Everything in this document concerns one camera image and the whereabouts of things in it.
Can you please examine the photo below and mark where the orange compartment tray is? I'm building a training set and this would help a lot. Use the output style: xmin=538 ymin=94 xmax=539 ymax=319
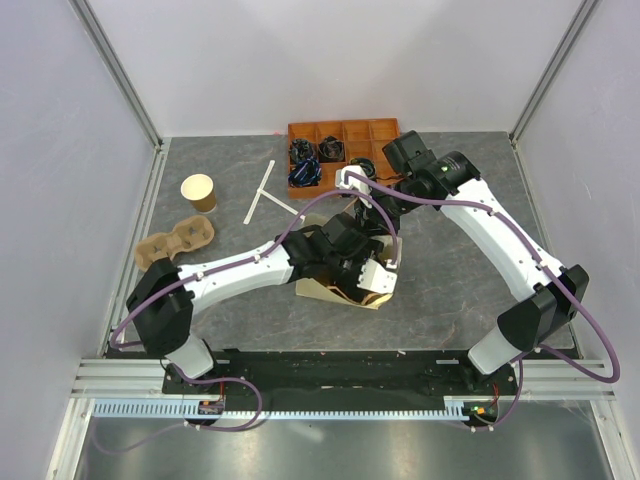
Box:
xmin=287 ymin=117 xmax=400 ymax=199

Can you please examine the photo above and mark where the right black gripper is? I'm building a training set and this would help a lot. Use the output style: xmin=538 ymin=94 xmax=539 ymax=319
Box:
xmin=353 ymin=176 xmax=425 ymax=241

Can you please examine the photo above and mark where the dark item in tray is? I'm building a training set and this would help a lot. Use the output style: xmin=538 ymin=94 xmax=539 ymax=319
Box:
xmin=289 ymin=138 xmax=316 ymax=165

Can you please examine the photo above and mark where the blue yellow item in tray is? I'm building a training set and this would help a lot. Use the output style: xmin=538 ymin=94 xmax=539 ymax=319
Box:
xmin=349 ymin=157 xmax=377 ymax=180

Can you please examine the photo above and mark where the white straw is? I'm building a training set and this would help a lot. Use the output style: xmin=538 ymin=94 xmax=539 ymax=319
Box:
xmin=257 ymin=189 xmax=300 ymax=216
xmin=243 ymin=159 xmax=276 ymax=225

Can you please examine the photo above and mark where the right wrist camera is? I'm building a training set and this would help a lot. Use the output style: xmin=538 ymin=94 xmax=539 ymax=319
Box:
xmin=335 ymin=165 xmax=373 ymax=209

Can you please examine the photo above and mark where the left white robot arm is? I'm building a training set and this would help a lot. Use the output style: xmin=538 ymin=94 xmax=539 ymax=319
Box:
xmin=126 ymin=212 xmax=393 ymax=393

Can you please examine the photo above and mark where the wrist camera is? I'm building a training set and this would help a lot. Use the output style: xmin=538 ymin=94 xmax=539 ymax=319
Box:
xmin=357 ymin=258 xmax=397 ymax=294
xmin=335 ymin=165 xmax=373 ymax=209

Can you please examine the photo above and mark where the blue striped item in tray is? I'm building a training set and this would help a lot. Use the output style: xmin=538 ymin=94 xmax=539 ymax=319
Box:
xmin=287 ymin=157 xmax=322 ymax=188

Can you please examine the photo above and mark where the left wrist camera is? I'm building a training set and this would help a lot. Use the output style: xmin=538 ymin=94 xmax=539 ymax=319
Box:
xmin=357 ymin=258 xmax=397 ymax=294

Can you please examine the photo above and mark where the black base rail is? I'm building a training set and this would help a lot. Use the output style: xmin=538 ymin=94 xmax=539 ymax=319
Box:
xmin=162 ymin=349 xmax=518 ymax=397

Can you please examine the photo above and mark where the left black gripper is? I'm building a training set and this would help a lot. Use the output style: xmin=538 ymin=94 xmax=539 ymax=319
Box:
xmin=324 ymin=239 xmax=382 ymax=303

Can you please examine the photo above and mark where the grey cable duct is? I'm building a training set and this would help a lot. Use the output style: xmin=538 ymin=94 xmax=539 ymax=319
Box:
xmin=92 ymin=398 xmax=471 ymax=421

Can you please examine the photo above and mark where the kraft paper bag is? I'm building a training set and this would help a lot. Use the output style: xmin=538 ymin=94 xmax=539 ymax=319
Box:
xmin=287 ymin=210 xmax=402 ymax=310

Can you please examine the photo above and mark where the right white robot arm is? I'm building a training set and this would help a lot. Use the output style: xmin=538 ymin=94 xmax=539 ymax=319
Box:
xmin=335 ymin=131 xmax=589 ymax=394

